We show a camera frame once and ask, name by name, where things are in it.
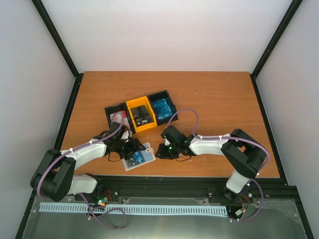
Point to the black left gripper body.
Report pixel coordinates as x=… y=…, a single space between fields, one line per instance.
x=124 y=149

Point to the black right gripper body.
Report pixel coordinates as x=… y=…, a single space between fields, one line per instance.
x=170 y=153

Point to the black vip card stack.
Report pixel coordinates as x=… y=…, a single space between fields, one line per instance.
x=141 y=115

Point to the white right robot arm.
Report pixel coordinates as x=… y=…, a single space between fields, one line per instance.
x=245 y=154

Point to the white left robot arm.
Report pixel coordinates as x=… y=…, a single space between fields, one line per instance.
x=55 y=178

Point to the red white card stack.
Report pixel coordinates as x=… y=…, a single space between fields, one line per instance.
x=120 y=117

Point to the black bin with red cards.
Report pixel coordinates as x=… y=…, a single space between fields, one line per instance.
x=117 y=108

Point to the blue card stack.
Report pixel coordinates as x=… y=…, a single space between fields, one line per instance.
x=162 y=109

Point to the black bin with blue cards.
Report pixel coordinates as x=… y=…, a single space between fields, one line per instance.
x=163 y=95

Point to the yellow plastic bin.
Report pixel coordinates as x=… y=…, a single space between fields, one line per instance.
x=139 y=102

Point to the black aluminium table frame rail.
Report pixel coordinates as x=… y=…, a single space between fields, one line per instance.
x=212 y=189

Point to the light blue slotted cable duct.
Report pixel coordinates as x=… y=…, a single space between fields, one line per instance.
x=142 y=210

